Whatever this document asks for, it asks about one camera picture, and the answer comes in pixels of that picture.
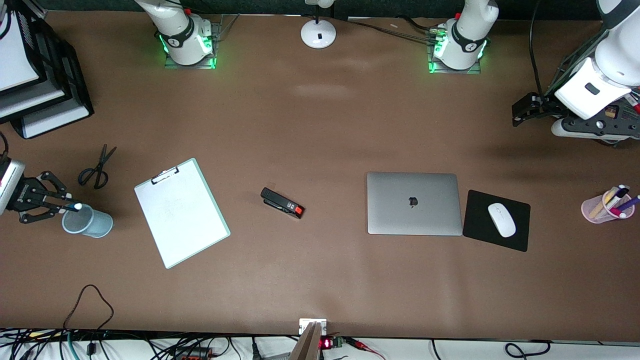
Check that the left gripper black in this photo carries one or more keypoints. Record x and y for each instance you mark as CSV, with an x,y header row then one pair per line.
x,y
546,103

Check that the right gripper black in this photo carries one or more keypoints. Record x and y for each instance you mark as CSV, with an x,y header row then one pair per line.
x,y
22,196

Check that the blue marker white cap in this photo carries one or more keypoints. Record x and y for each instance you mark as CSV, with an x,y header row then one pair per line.
x,y
72,207

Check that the silver laptop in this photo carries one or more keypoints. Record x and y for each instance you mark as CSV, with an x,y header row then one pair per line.
x,y
415,205

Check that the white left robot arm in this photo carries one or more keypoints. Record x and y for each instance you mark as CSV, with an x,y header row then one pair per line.
x,y
470,30

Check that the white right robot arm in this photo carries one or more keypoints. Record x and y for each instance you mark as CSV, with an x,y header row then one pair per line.
x,y
180,35

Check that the white marker red end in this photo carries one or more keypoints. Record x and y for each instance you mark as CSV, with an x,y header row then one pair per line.
x,y
635,102

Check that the white marker black cap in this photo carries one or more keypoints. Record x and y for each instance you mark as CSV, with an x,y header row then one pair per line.
x,y
621,190

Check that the purple marker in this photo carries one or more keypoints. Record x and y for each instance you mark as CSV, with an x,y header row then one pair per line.
x,y
631,203

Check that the pink marker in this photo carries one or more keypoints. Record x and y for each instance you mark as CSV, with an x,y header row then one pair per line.
x,y
621,213

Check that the light blue mesh cup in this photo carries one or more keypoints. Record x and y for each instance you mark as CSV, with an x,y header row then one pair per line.
x,y
97,225

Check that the black stacked paper tray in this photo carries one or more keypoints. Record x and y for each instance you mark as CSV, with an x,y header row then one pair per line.
x,y
75,90

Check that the white computer mouse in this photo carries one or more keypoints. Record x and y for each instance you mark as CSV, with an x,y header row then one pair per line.
x,y
501,220

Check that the pink mesh pen cup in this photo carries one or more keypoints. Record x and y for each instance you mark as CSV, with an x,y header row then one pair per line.
x,y
589,208

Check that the yellow pencil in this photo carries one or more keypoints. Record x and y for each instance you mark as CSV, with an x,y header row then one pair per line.
x,y
602,204

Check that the black mouse pad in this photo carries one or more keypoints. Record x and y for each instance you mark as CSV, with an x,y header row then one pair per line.
x,y
477,220

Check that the white paper stack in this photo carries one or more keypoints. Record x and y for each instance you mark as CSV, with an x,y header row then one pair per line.
x,y
17,60

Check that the mint green clipboard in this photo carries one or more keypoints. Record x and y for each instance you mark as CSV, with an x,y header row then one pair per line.
x,y
192,232

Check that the black orange power strip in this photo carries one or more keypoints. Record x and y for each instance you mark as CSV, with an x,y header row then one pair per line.
x,y
192,354

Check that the white round lamp stand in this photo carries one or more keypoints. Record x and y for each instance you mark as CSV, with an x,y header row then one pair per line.
x,y
318,35

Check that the black stapler orange end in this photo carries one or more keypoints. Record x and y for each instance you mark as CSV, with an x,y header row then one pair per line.
x,y
280,201

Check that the red LED display module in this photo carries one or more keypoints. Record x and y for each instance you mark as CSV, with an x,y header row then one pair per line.
x,y
326,343

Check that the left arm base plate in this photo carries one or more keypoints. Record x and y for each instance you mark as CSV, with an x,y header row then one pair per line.
x,y
452,71

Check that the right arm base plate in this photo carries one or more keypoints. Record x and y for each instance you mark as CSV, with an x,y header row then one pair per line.
x,y
221,29

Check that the grey camera mount pole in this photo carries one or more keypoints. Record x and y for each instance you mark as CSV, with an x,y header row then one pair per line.
x,y
306,345

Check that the white mount box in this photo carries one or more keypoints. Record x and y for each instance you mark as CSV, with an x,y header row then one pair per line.
x,y
320,325

